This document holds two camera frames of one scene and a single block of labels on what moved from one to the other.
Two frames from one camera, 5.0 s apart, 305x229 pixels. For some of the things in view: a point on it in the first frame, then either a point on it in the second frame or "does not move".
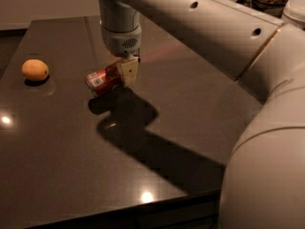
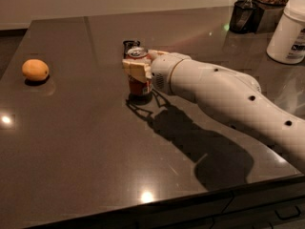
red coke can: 105,78 -> 135,87
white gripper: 122,43 -> 162,71
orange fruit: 34,70 does not move
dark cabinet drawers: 203,211 does not move
